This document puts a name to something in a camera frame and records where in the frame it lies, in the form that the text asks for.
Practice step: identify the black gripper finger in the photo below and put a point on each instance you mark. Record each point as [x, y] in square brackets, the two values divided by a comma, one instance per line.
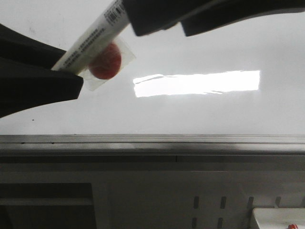
[26, 78]
[199, 16]

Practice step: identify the white black-tipped whiteboard marker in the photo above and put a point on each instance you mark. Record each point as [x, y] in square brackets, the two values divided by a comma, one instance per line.
[95, 39]

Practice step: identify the red magnet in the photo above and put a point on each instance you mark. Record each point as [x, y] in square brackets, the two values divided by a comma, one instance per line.
[107, 64]

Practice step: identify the white whiteboard surface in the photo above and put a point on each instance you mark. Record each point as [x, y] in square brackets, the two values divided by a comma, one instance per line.
[245, 78]

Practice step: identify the white slotted metal rack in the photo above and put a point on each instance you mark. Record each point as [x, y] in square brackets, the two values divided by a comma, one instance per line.
[191, 199]

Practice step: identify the white box with red object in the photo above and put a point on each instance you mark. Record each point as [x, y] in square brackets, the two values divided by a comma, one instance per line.
[278, 218]

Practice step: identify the grey aluminium whiteboard frame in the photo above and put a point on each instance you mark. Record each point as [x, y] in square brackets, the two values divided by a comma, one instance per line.
[149, 148]

